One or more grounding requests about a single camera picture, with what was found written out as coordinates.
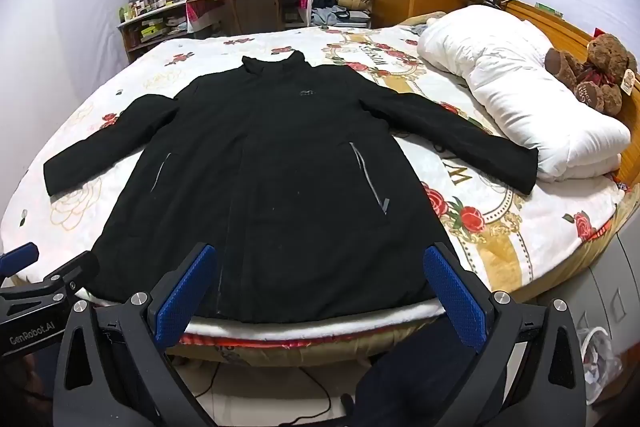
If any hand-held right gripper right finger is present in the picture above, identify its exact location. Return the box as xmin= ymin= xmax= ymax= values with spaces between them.
xmin=422 ymin=242 xmax=587 ymax=427

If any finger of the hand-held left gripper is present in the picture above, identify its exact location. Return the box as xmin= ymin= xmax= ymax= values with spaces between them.
xmin=0 ymin=242 xmax=40 ymax=280
xmin=0 ymin=251 xmax=100 ymax=305

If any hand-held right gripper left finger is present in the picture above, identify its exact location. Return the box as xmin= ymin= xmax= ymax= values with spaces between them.
xmin=52 ymin=243 xmax=221 ymax=427

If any black coat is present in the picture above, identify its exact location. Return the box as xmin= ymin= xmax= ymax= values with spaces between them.
xmin=42 ymin=49 xmax=540 ymax=324

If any pile of clothes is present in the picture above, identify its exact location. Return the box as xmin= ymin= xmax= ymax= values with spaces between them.
xmin=310 ymin=0 xmax=373 ymax=28

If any white floral blanket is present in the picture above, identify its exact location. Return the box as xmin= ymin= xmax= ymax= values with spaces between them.
xmin=0 ymin=24 xmax=626 ymax=323

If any person's dark trouser leg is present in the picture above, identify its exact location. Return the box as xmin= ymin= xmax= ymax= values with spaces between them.
xmin=350 ymin=317 xmax=481 ymax=427

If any bed mattress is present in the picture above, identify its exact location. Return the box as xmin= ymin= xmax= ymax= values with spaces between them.
xmin=175 ymin=192 xmax=640 ymax=370

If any clear plastic bag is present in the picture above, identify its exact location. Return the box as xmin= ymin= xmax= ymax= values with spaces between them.
xmin=575 ymin=324 xmax=623 ymax=403

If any grey cabinet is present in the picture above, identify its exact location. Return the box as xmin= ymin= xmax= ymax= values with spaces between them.
xmin=565 ymin=227 xmax=640 ymax=408

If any white duvet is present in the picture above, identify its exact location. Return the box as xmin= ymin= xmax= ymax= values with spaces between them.
xmin=416 ymin=4 xmax=632 ymax=182

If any wooden shelf unit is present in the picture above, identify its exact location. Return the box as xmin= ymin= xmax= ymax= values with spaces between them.
xmin=117 ymin=0 xmax=193 ymax=62

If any brown teddy bear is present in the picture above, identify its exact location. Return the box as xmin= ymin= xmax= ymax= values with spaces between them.
xmin=544 ymin=33 xmax=640 ymax=116

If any pink cloth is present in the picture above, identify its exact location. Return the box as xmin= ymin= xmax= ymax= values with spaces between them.
xmin=185 ymin=0 xmax=218 ymax=32

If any wooden desk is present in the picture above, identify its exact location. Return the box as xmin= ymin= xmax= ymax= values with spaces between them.
xmin=186 ymin=0 xmax=313 ymax=40

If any black floor cable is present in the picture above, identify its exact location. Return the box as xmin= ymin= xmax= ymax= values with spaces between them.
xmin=195 ymin=364 xmax=341 ymax=418

